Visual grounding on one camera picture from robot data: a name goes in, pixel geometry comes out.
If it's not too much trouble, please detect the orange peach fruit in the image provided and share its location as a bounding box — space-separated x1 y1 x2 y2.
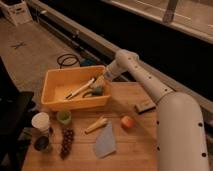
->
121 115 135 129

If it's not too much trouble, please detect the yellow plastic tray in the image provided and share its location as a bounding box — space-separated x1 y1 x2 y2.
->
41 65 110 111

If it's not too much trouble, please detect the white storage crate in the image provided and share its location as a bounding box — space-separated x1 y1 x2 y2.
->
0 0 32 26

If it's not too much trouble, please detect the dark round can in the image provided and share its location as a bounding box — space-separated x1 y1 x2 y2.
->
34 136 52 153

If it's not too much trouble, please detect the white paper cup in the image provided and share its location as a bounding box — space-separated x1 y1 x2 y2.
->
31 112 50 134

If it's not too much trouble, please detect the blue object on floor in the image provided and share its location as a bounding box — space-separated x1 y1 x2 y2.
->
80 59 94 67

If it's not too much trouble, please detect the black side furniture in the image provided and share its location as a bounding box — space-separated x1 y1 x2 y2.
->
0 57 34 171

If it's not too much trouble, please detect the green plastic cup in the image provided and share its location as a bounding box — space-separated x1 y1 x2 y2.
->
56 110 71 125

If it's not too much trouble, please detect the bunch of dark grapes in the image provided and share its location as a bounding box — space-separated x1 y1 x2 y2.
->
60 128 74 160

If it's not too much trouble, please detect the grey-blue cloth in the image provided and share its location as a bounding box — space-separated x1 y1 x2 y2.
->
93 122 116 158

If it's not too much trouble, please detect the black coiled cable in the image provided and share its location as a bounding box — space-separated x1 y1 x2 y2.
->
56 53 82 68

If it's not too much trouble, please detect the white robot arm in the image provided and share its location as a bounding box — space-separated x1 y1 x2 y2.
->
103 49 210 171

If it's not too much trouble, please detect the white brush in tray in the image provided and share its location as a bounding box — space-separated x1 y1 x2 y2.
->
65 77 96 100

